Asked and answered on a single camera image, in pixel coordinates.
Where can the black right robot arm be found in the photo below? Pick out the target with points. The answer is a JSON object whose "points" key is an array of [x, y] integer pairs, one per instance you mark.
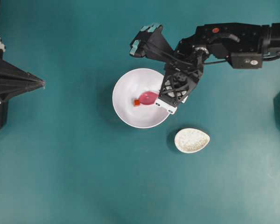
{"points": [[242, 46]]}

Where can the small red block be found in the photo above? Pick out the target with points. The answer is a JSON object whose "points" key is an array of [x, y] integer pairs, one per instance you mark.
{"points": [[136, 102]]}

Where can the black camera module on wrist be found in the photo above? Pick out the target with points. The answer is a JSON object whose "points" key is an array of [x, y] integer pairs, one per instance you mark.
{"points": [[246, 60]]}

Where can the pink spoon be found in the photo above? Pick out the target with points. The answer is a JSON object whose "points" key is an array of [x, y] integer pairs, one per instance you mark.
{"points": [[148, 98]]}

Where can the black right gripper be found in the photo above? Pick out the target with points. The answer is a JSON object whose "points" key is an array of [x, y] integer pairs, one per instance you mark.
{"points": [[183, 68]]}

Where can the large white bowl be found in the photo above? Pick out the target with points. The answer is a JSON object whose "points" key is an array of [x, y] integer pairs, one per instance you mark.
{"points": [[129, 88]]}

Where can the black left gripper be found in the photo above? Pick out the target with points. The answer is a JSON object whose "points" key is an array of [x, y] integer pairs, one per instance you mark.
{"points": [[14, 82]]}

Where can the speckled white egg-shaped dish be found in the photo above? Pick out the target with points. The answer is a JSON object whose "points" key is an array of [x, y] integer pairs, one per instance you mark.
{"points": [[191, 140]]}

